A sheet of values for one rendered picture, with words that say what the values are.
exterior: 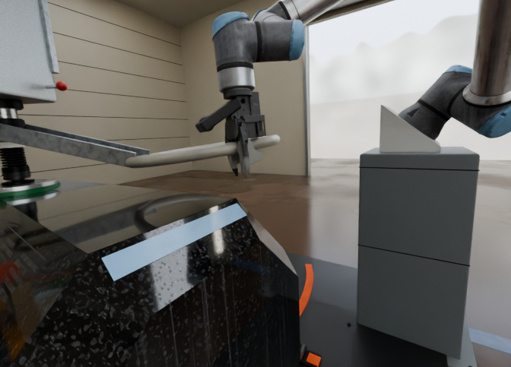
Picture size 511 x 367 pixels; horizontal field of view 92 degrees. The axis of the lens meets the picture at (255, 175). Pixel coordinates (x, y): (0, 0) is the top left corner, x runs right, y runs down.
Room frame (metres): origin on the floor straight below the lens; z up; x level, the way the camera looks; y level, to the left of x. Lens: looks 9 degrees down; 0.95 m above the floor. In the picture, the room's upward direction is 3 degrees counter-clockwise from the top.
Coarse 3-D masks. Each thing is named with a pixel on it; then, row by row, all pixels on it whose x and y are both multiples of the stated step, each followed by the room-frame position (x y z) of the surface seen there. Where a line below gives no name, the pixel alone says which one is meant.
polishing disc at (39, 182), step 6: (36, 180) 0.88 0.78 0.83; (42, 180) 0.87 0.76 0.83; (48, 180) 0.87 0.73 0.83; (54, 180) 0.86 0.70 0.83; (0, 186) 0.78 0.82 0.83; (6, 186) 0.78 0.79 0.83; (12, 186) 0.77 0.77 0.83; (18, 186) 0.77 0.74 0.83; (24, 186) 0.77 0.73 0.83; (30, 186) 0.78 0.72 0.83; (36, 186) 0.79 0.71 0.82; (42, 186) 0.81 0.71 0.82; (0, 192) 0.74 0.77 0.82
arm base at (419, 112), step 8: (416, 104) 1.11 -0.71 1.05; (424, 104) 1.07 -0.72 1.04; (400, 112) 1.15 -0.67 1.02; (408, 112) 1.10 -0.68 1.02; (416, 112) 1.08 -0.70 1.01; (424, 112) 1.06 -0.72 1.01; (432, 112) 1.05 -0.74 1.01; (440, 112) 1.04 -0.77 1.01; (408, 120) 1.08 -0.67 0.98; (416, 120) 1.06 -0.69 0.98; (424, 120) 1.05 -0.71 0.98; (432, 120) 1.04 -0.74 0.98; (440, 120) 1.05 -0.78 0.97; (448, 120) 1.06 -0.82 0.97; (424, 128) 1.05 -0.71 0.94; (432, 128) 1.05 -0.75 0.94; (440, 128) 1.06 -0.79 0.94; (432, 136) 1.06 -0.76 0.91
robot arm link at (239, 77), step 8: (224, 72) 0.61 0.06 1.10; (232, 72) 0.60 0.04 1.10; (240, 72) 0.60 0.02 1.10; (248, 72) 0.61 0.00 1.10; (224, 80) 0.61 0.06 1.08; (232, 80) 0.60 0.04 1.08; (240, 80) 0.60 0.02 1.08; (248, 80) 0.61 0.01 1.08; (224, 88) 0.61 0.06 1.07; (232, 88) 0.61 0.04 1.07; (240, 88) 0.61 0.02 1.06; (248, 88) 0.63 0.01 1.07
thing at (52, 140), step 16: (0, 128) 0.78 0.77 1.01; (16, 128) 0.78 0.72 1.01; (32, 128) 0.89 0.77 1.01; (48, 128) 0.89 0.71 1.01; (32, 144) 0.78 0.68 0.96; (48, 144) 0.77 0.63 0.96; (64, 144) 0.77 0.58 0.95; (80, 144) 0.77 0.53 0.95; (96, 144) 0.77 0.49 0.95; (112, 144) 0.88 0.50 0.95; (112, 160) 0.77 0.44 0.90
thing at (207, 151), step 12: (216, 144) 1.05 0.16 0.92; (228, 144) 0.61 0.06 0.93; (252, 144) 0.64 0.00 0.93; (264, 144) 0.67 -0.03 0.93; (144, 156) 0.63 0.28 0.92; (156, 156) 0.60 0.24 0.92; (168, 156) 0.59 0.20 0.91; (180, 156) 0.59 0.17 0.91; (192, 156) 0.59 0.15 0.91; (204, 156) 0.59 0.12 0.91; (216, 156) 0.60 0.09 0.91
